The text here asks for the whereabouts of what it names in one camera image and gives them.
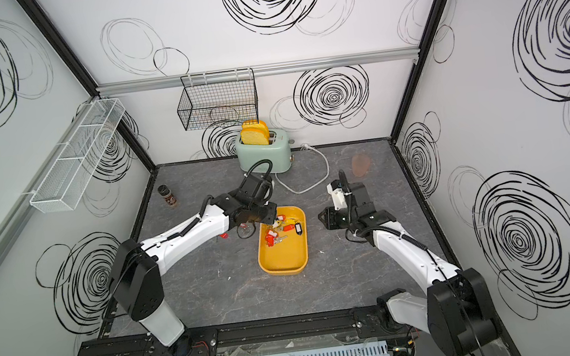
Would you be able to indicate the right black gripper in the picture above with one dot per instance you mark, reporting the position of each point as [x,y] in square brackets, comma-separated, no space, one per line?
[329,213]

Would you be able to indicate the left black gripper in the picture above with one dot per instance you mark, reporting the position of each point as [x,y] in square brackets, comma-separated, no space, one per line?
[271,216]

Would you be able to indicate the pile of tagged keys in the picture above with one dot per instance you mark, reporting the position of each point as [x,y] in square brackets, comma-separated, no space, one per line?
[283,227]

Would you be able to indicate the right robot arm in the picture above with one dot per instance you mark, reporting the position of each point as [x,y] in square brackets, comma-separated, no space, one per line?
[437,278]

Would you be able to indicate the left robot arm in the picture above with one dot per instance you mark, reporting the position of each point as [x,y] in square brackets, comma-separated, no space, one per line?
[137,270]

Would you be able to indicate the yellow plastic storage box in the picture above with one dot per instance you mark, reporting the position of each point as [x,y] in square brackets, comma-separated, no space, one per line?
[289,257]

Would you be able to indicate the black key tag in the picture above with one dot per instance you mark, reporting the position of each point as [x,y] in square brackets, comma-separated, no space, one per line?
[299,228]

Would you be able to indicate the mint green toaster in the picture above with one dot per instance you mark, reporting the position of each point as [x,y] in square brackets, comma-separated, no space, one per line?
[278,152]

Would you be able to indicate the yellow toast slice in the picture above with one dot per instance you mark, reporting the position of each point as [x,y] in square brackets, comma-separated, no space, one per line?
[255,132]

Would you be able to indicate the brown spice jar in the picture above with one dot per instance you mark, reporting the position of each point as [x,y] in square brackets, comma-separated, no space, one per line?
[165,192]

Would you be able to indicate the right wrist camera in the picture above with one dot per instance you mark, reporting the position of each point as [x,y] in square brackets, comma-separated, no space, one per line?
[345,195]

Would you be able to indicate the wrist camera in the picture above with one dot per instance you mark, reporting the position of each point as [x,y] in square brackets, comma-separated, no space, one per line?
[345,195]
[257,185]

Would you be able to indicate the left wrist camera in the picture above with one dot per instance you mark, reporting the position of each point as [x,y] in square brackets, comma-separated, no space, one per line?
[257,185]

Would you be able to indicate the black wire wall basket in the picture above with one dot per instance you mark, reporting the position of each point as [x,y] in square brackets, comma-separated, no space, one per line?
[208,98]

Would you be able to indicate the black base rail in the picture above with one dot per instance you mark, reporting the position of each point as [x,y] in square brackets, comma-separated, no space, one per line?
[363,322]

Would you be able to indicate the white wire wall shelf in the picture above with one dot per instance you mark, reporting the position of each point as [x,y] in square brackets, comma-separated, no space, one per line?
[93,151]

